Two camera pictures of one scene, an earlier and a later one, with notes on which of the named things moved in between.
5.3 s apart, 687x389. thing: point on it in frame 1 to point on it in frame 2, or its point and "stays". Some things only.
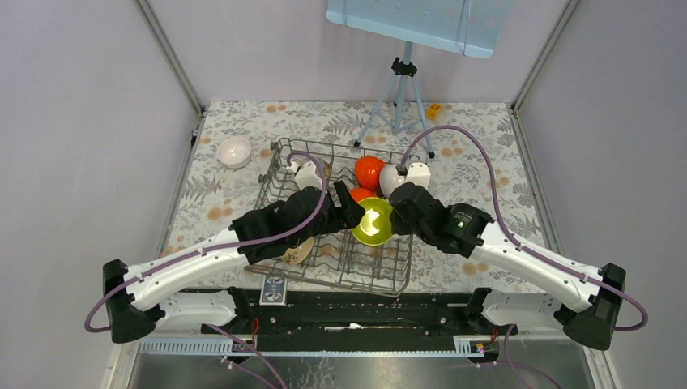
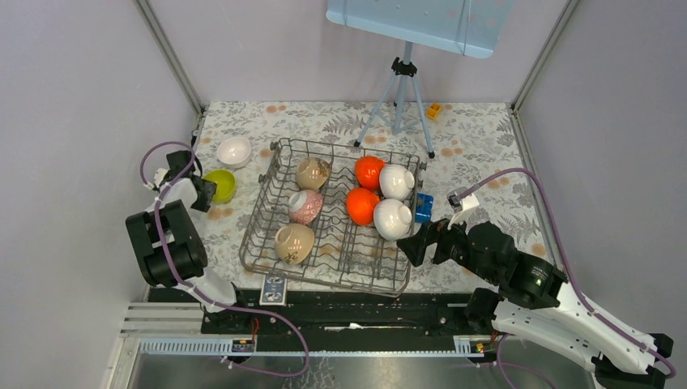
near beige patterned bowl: [296, 254] stays
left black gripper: [348, 215] to [202, 204]
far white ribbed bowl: [390, 180] stays
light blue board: [470, 27] stays
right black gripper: [398, 227] to [434, 231]
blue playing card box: [274, 291] stays
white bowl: [234, 151] stays
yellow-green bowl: [375, 228] to [226, 185]
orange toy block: [433, 109] stays
